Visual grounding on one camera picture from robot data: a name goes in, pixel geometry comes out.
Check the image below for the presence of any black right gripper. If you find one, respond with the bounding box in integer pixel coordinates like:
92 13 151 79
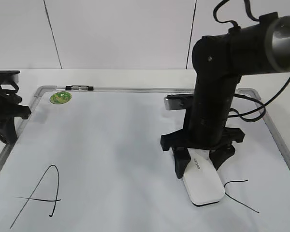
160 127 245 179

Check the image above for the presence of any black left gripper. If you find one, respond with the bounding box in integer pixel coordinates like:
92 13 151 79
0 82 31 144

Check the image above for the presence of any white whiteboard eraser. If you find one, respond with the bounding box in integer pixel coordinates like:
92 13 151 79
182 148 225 207

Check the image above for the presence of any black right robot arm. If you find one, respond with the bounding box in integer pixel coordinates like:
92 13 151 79
160 12 290 178

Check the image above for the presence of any round green sticker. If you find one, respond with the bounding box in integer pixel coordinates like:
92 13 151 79
50 91 72 105

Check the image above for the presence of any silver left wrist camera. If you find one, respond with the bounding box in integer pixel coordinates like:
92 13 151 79
0 70 21 85

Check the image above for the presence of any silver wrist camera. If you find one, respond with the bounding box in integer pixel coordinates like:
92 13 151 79
164 94 194 111
0 70 21 85

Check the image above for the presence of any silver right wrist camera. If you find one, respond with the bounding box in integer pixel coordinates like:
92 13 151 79
164 94 194 111

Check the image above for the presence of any black and silver frame clip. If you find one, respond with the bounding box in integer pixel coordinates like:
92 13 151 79
65 85 94 91

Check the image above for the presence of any white board with aluminium frame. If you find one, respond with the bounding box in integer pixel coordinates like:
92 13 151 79
0 91 290 232

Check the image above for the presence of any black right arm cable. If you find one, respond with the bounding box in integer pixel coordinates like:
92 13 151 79
213 0 290 123

